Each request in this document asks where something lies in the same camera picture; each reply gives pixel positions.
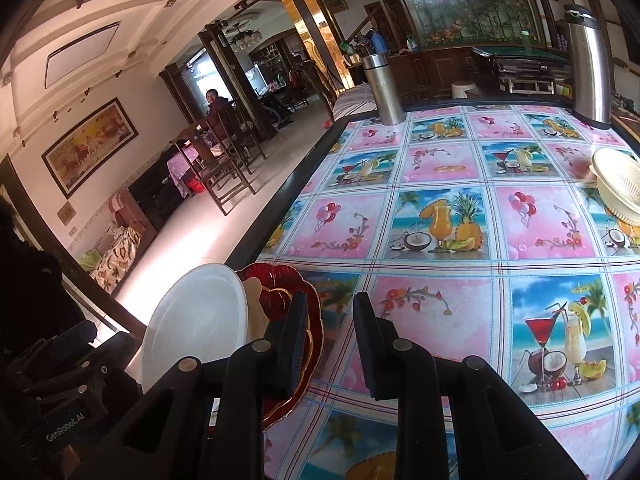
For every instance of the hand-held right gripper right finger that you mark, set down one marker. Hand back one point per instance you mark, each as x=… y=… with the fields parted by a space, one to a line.
x=367 y=345

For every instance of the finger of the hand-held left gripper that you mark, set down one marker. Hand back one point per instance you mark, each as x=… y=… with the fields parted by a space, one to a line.
x=100 y=367

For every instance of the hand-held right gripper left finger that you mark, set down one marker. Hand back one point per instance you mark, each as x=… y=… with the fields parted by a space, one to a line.
x=297 y=345

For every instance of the red heart-shaped plate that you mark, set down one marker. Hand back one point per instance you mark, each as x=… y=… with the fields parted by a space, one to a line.
x=315 y=325

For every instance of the small white plate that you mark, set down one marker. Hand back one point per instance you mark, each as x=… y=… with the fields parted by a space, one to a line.
x=195 y=325

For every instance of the cream ribbed bowl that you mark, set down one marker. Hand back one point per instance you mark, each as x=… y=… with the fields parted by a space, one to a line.
x=617 y=180

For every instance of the floral covered sofa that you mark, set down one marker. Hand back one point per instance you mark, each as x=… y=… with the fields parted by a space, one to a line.
x=117 y=255

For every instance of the black-framed table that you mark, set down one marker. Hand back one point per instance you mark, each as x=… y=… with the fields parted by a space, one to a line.
x=280 y=200

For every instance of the wooden dining chair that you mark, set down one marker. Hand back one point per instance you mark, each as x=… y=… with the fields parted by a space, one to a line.
x=245 y=130
x=220 y=180

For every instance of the black low cabinet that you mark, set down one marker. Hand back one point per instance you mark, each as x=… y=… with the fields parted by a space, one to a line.
x=155 y=190

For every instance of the pink-clothed dining table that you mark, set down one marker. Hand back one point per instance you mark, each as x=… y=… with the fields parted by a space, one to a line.
x=180 y=165

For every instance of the striped reclining chair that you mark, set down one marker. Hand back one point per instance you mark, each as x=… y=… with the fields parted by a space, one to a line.
x=355 y=102

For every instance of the small steel thermos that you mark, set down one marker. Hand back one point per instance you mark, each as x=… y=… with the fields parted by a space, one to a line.
x=382 y=90

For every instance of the white plastic stool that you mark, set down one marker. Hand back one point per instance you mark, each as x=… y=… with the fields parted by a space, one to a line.
x=462 y=89

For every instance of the blue water jug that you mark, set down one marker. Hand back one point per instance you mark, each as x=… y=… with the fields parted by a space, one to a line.
x=377 y=40

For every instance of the ceiling chandelier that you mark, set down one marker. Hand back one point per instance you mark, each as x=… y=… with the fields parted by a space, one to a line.
x=242 y=37

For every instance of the golden pillar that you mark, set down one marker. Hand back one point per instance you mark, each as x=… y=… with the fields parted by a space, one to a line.
x=310 y=30

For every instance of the green-topped table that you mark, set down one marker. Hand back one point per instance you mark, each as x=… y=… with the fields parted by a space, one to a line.
x=520 y=67

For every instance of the green bottle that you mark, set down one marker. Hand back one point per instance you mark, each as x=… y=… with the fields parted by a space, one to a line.
x=526 y=42

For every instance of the large steel thermos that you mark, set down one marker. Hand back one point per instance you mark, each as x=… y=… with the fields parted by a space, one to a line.
x=590 y=65

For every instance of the floral glass mural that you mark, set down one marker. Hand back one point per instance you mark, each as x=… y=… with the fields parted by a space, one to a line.
x=465 y=0

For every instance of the framed wall painting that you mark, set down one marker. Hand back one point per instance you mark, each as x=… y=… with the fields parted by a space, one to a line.
x=90 y=145

